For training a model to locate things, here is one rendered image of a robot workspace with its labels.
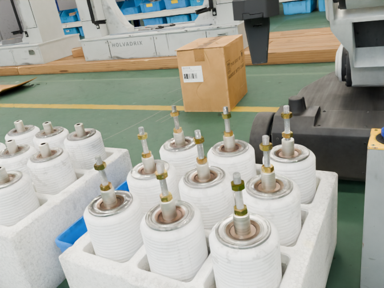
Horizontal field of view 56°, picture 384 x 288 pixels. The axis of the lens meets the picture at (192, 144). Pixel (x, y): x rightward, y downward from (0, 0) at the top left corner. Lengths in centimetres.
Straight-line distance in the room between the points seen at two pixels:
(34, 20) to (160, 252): 340
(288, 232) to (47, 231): 50
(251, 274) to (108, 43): 283
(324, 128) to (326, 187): 27
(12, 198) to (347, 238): 72
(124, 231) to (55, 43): 339
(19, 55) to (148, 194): 342
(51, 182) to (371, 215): 65
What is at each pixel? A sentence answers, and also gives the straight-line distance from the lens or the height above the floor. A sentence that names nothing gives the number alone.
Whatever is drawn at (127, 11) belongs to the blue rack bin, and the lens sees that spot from 633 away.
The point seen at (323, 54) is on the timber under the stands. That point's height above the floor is 5.
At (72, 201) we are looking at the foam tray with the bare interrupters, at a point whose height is 16.
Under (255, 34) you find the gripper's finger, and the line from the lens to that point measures 49.
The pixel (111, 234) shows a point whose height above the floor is 22.
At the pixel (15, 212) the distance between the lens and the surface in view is 83.
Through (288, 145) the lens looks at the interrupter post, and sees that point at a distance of 68.
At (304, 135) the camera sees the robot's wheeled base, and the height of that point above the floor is 17.
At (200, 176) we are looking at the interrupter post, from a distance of 63.
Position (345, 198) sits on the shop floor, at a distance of 103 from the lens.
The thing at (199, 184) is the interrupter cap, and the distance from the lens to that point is 62.
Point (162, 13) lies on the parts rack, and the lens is 591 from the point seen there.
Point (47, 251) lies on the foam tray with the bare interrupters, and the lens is 86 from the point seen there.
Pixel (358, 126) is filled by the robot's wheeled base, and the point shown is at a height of 19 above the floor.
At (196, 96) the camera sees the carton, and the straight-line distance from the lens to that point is 172.
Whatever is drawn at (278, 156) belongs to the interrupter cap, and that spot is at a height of 25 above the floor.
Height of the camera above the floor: 57
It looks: 24 degrees down
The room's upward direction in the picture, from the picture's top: 9 degrees counter-clockwise
